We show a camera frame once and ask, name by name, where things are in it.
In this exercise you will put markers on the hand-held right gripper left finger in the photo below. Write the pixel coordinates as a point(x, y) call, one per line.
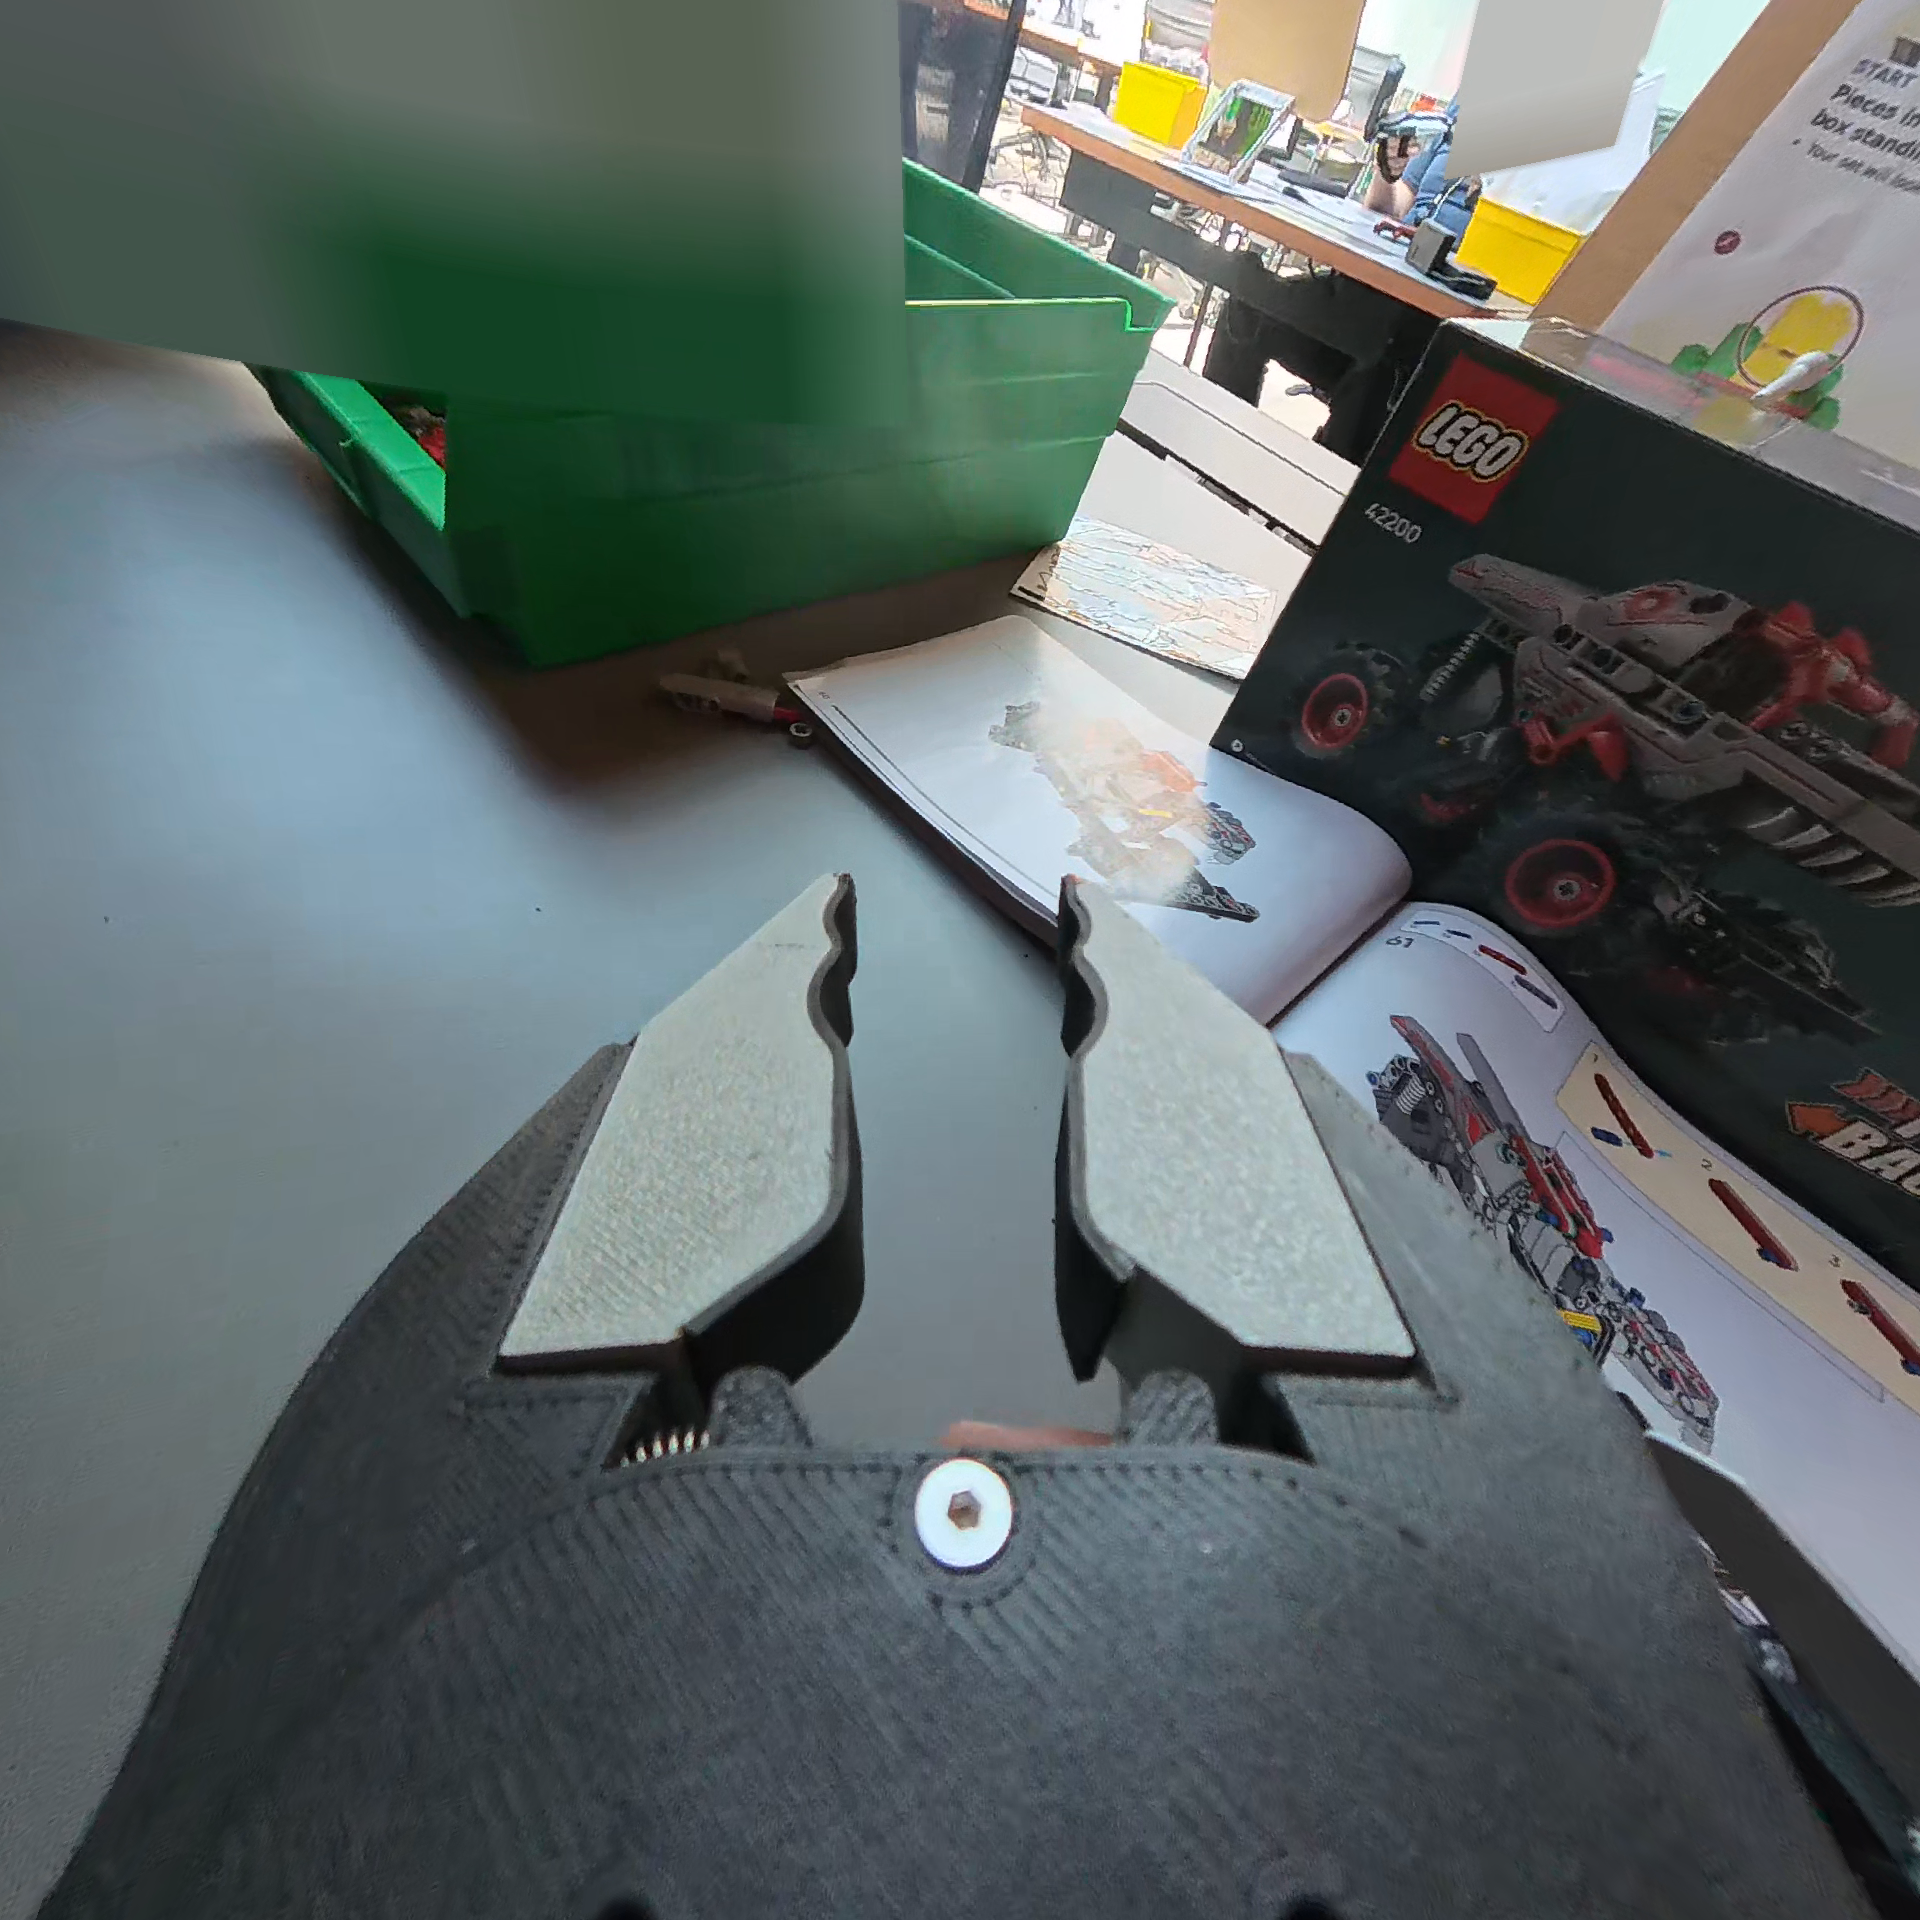
point(690, 1171)

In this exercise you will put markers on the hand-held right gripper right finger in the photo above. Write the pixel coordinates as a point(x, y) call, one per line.
point(1214, 1171)

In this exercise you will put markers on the open instruction booklet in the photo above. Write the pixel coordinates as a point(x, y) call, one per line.
point(1320, 885)

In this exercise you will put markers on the small grey red brick assembly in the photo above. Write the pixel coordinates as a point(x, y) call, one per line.
point(720, 692)

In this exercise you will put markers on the sticker sheet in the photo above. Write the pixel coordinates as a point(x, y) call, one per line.
point(1154, 600)

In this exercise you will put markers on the green plastic bin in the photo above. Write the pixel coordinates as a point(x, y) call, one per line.
point(750, 524)

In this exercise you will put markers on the black toy truck box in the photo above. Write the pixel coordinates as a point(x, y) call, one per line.
point(1651, 494)

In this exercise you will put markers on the yellow plastic bin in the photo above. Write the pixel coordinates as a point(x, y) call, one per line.
point(1515, 247)
point(1161, 102)

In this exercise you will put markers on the wooden background table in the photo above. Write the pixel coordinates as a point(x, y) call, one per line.
point(1171, 150)

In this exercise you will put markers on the white printed instruction sheet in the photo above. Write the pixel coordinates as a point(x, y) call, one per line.
point(1846, 196)

